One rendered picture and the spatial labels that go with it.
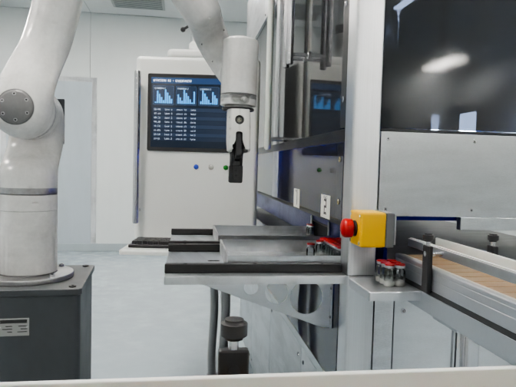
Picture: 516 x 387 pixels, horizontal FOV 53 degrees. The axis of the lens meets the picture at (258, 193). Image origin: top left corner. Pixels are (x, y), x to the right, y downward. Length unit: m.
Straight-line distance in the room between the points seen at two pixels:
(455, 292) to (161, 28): 6.18
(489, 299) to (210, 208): 1.41
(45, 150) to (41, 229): 0.18
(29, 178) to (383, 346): 0.85
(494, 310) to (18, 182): 0.93
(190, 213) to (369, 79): 1.15
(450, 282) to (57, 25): 0.93
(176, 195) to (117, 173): 4.61
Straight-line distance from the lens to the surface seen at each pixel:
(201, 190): 2.10
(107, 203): 6.74
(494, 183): 1.29
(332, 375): 0.40
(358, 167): 1.15
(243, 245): 1.43
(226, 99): 1.20
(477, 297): 0.91
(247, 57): 1.20
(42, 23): 1.22
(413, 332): 1.26
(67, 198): 6.80
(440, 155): 1.23
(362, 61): 1.17
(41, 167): 1.20
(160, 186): 2.12
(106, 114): 6.75
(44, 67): 1.18
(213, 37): 1.29
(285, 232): 1.80
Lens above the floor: 1.12
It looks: 3 degrees down
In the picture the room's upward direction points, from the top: 2 degrees clockwise
